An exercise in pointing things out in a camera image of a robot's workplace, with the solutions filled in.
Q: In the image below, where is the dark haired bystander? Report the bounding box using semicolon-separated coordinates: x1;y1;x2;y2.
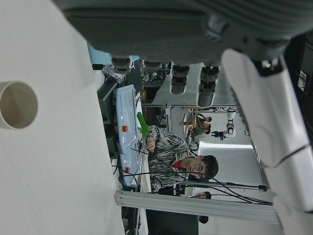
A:
195;191;212;225

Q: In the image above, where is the aluminium frame bar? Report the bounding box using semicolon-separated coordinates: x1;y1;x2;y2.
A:
179;180;268;192

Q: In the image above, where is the black electronics box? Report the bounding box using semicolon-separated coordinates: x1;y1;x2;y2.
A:
97;80;118;123

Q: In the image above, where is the seated person in background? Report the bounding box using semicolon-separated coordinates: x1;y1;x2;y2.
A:
192;122;211;137
195;116;212;126

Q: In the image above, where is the blue grey teach pendant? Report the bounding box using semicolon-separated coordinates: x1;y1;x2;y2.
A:
116;84;137;154
119;146;143;187

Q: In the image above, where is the black laptop with logo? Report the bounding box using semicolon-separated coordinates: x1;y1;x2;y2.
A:
126;55;143;85

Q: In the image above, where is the beige round cup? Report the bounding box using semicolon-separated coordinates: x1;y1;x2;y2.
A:
0;80;39;130

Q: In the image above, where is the aluminium profile post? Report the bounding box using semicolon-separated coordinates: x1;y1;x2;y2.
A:
113;189;281;225

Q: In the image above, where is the green plastic tool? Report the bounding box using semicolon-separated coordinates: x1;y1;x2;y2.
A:
136;112;150;140

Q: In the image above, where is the person in camouflage jacket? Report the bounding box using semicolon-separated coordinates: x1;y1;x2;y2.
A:
145;124;220;194

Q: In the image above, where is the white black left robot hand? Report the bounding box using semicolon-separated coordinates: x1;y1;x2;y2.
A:
52;0;313;235

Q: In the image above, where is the black monitor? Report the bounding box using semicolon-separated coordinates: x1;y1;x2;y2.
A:
146;209;199;235

